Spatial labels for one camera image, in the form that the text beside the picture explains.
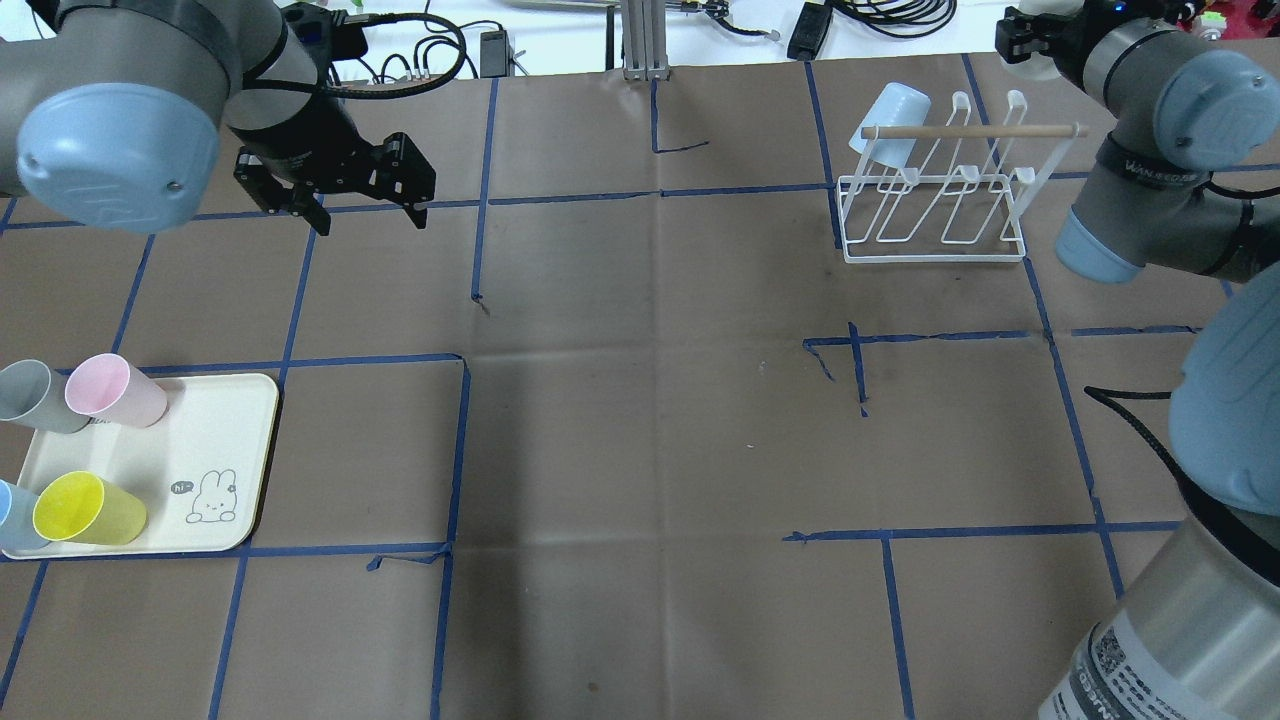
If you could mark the white wire cup rack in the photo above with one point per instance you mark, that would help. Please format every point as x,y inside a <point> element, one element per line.
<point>962,195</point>

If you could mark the grey plastic cup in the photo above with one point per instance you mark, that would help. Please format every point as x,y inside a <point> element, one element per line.
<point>32,395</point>

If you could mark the yellow plastic cup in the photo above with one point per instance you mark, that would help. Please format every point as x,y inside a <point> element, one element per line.
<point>81,507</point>

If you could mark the cream plastic tray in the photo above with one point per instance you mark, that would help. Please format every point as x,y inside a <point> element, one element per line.
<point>199,469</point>

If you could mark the aluminium frame post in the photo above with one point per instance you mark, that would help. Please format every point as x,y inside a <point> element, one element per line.
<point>644,40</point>

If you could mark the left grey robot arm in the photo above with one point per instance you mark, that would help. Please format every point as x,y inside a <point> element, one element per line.
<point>115,120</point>

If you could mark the black power adapter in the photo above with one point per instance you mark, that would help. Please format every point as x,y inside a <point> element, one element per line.
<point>810,31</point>

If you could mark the pink plastic cup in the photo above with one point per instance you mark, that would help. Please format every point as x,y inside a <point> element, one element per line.
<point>108,388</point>

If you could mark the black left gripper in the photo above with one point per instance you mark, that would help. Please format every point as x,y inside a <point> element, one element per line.
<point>300,130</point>

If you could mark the cream plastic cup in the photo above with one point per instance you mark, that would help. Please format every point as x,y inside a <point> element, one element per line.
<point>1036,67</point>

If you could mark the light blue plastic cup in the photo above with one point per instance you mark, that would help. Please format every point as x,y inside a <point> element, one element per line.
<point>897,105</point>

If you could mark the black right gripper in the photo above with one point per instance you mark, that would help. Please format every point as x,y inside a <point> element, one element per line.
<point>1062,40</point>

